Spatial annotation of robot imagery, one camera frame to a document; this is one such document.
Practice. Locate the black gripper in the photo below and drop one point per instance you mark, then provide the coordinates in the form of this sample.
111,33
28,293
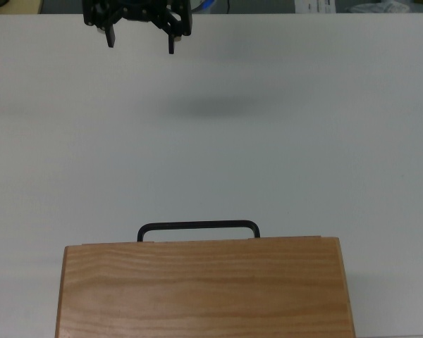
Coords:
141,10

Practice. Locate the blue rimmed white object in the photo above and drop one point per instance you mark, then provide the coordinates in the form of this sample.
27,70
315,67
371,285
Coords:
203,5

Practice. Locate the wooden drawer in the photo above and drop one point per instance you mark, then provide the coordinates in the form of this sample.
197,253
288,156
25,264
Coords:
197,242

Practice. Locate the white printed paper box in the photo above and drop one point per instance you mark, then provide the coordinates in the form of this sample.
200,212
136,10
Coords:
315,6

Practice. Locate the wooden cabinet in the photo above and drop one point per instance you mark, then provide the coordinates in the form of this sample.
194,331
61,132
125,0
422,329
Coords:
204,292

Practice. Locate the grey plastic bag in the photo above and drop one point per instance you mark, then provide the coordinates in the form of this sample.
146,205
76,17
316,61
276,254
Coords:
380,7

